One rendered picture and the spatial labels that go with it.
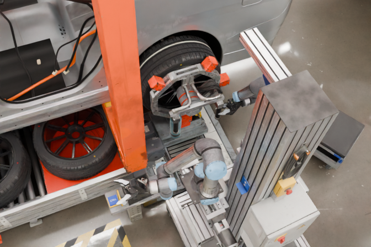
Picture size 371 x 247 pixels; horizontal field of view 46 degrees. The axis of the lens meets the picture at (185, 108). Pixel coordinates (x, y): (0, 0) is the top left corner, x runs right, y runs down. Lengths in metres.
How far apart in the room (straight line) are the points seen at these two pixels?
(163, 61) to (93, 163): 0.97
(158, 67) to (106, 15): 1.19
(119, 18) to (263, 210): 1.31
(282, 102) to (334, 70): 2.96
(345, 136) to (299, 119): 2.13
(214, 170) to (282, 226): 0.50
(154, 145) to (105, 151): 0.40
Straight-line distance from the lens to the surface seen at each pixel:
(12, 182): 3.53
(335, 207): 4.07
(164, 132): 3.85
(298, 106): 1.93
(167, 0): 2.83
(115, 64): 2.24
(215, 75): 3.24
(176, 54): 3.11
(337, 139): 3.96
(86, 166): 3.46
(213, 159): 2.36
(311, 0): 5.48
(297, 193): 2.63
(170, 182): 2.52
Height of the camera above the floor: 3.58
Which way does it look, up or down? 57 degrees down
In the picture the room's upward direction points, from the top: 4 degrees clockwise
